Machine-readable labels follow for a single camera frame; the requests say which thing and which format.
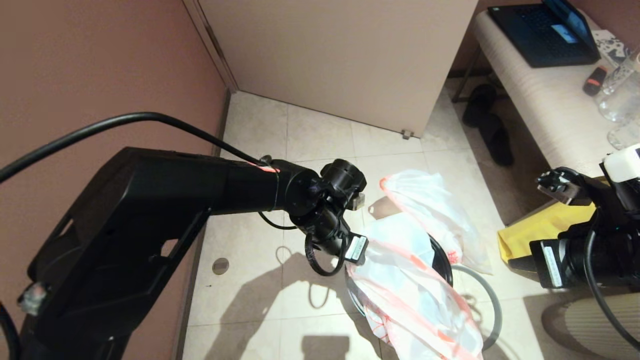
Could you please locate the beige striped stool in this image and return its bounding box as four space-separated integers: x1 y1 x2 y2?
541 292 640 360

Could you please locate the clear glass cup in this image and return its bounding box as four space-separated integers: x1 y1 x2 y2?
606 120 640 151
593 80 640 125

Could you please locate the white black patterned card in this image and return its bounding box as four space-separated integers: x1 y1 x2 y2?
590 32 629 69

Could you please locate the dark blue laptop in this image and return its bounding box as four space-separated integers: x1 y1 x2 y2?
486 0 600 71

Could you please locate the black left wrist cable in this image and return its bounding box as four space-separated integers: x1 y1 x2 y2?
0 112 349 278

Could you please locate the black round trash bin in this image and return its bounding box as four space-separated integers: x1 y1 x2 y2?
345 234 455 321

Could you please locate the grey plastic bin ring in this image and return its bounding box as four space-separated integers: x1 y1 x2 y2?
452 264 503 351

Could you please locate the spare white plastic bag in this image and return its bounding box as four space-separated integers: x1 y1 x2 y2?
380 170 493 275

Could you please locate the white red-printed plastic bag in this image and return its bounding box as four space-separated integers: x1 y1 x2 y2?
346 212 485 360

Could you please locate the beige door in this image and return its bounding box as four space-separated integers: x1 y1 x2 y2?
199 0 480 140

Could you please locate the clear ribbed glass bottle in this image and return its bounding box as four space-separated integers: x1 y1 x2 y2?
599 50 640 98

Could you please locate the yellow bag with black handle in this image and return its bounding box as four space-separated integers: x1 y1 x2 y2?
497 200 601 274

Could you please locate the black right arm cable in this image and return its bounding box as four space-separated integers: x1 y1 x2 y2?
581 215 640 352

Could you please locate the cream striped bench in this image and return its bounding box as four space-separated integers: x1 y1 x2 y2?
452 11 640 177

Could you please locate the black orange handheld device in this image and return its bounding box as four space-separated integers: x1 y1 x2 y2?
581 67 607 99

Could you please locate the beige door frame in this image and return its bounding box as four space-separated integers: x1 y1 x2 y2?
182 0 240 95

